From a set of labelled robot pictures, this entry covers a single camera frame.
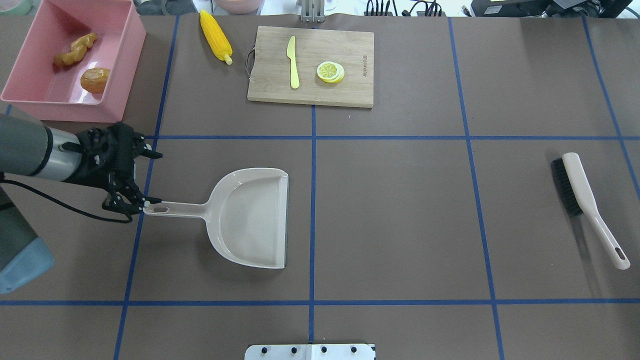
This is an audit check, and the yellow toy corn cob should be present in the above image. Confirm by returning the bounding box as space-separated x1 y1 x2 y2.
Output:
199 9 233 66

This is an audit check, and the brown toy potato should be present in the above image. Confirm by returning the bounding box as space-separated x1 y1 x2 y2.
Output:
80 67 111 94

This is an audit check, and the pink bowl on scale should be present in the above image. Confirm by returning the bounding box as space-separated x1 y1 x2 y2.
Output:
214 0 265 15

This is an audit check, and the aluminium frame post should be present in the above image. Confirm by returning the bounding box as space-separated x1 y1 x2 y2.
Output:
296 0 326 23

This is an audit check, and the beige plastic dustpan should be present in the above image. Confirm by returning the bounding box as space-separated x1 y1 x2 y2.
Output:
143 167 290 270

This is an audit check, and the wooden cutting board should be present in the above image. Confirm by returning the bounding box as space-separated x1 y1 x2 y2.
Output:
247 25 375 109

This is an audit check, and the yellow toy knife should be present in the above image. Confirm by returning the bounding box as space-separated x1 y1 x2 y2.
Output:
286 35 300 89

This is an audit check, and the beige hand brush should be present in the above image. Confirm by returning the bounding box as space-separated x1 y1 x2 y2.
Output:
550 152 631 271

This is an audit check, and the pink plastic bin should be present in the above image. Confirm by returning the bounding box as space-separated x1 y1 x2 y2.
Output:
1 0 146 123

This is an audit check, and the black monitor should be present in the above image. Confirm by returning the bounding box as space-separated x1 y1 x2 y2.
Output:
470 0 632 19

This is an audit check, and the orange toy fried chicken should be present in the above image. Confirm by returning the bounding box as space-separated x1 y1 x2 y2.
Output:
53 32 99 68

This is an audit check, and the yellow toy lemon slice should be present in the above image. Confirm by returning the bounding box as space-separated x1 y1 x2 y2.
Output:
316 61 346 84

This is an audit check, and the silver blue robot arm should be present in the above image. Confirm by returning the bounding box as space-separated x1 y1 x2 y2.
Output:
1 114 163 295

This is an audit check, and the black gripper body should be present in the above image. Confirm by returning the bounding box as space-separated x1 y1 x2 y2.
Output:
65 123 146 192

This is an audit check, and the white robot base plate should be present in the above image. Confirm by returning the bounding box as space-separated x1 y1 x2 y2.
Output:
244 343 377 360

